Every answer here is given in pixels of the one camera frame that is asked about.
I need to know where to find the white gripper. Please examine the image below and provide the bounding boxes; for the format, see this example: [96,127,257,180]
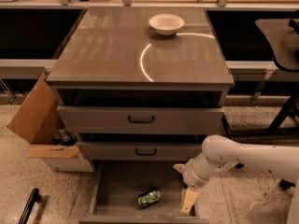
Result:
[173,154,218,216]

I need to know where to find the green soda can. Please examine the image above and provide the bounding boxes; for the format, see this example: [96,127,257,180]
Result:
[137,187,161,209]

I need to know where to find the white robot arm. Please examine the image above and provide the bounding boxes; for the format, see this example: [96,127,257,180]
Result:
[173,135,299,224]

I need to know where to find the grey open bottom drawer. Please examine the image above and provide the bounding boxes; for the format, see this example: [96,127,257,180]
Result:
[78,161,209,224]

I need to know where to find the grey middle drawer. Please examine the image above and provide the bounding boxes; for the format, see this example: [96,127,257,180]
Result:
[78,142,202,161]

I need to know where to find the grey drawer cabinet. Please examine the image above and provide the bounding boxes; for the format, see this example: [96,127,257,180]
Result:
[46,6,235,175]

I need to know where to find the grey top drawer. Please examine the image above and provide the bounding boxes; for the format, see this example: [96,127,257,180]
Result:
[57,105,223,135]

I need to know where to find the black caster bottom right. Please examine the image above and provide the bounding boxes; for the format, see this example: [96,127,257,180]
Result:
[279,179,295,190]

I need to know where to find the cans inside cardboard box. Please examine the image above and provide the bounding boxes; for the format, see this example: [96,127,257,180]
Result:
[53,129,76,146]

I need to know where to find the white ceramic bowl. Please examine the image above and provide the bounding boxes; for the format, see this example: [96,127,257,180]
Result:
[149,14,185,35]

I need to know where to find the brown cardboard box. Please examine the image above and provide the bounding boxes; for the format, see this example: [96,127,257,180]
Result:
[7,73,93,172]

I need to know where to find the black metal stand frame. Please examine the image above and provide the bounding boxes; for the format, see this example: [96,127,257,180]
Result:
[221,88,299,140]

